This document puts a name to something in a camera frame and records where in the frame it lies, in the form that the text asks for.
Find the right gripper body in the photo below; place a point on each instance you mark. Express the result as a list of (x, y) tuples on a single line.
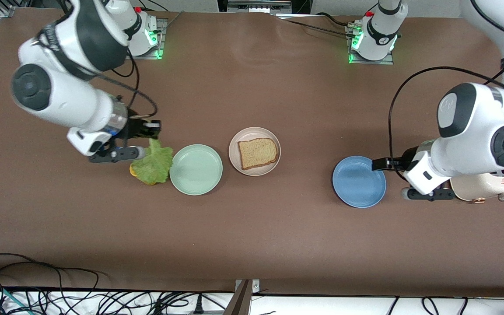
[(137, 128)]

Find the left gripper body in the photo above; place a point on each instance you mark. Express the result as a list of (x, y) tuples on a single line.
[(406, 160)]

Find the green lettuce leaf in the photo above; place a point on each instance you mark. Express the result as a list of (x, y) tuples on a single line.
[(153, 166)]

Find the yellow mustard squeeze bottle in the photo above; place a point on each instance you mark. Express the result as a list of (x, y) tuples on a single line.
[(132, 170)]

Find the beige plate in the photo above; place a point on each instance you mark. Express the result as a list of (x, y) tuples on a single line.
[(254, 132)]

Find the brown bread slice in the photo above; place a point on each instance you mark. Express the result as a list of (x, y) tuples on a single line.
[(258, 153)]

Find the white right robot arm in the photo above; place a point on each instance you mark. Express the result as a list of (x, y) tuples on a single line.
[(72, 100)]

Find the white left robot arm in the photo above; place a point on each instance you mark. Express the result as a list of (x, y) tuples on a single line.
[(475, 148)]

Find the blue plate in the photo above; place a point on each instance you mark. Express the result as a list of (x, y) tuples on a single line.
[(357, 183)]

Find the mint green plate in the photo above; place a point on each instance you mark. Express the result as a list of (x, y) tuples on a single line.
[(196, 169)]

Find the cream white toaster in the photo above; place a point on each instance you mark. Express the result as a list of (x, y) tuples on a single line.
[(488, 186)]

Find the black and silver device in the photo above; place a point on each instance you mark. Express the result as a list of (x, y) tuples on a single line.
[(258, 6)]

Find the black power plug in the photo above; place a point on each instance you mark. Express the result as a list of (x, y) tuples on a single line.
[(198, 306)]

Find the grey metal bracket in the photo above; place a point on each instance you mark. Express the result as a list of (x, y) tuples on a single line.
[(243, 302)]

